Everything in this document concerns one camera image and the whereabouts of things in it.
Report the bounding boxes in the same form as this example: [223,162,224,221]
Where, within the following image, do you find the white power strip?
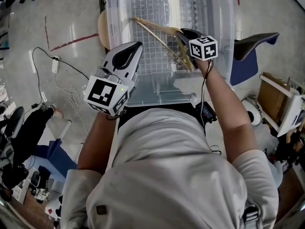
[51,55,60,74]

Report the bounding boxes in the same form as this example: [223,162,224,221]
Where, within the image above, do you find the white floor cable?
[54,72,89,140]

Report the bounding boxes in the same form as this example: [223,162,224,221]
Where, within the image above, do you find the grey shoulder strap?
[242,199,264,229]

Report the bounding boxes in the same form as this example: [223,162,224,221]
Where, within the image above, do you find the person's black trousers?
[118,101,207,135]

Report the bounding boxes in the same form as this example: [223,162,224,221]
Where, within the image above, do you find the white tube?
[59,119,72,141]

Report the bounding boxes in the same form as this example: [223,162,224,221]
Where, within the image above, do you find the black floor cable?
[31,46,91,111]

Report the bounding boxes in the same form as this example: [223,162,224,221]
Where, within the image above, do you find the person's light grey shirt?
[61,107,279,229]

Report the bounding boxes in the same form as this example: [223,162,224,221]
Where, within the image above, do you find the grey padded chair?
[4,105,25,139]

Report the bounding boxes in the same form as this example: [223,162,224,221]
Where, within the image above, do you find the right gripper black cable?
[201,60,214,124]

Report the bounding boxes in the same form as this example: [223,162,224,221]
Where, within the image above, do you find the person's right forearm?
[197,60,259,163]

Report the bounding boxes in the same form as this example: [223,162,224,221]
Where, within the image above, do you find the wooden clothes hanger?
[132,17,198,73]

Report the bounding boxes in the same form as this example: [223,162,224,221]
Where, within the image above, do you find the black battery pack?
[195,101,218,124]

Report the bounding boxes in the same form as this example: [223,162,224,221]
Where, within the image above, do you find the white round appliance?
[241,96,264,126]

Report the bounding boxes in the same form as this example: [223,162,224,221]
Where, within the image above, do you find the blue seat chair black back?
[229,32,281,87]

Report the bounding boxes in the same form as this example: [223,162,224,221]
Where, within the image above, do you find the clear plastic storage bin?
[104,0,235,107]

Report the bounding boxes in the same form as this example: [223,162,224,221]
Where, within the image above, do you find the person's left forearm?
[77,108,120,175]

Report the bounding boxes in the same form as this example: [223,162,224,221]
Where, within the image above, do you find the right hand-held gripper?
[176,28,219,69]

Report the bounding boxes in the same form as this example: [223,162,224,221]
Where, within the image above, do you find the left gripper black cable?
[105,108,127,122]

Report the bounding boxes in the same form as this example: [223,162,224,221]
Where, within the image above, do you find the white framed wooden cabinet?
[258,72,305,138]

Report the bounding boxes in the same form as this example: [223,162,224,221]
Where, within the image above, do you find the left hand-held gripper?
[83,41,144,116]

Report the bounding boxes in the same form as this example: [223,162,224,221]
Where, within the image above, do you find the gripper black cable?
[201,60,214,124]
[105,108,127,122]

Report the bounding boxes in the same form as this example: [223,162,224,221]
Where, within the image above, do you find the blue cabinet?
[35,138,79,184]

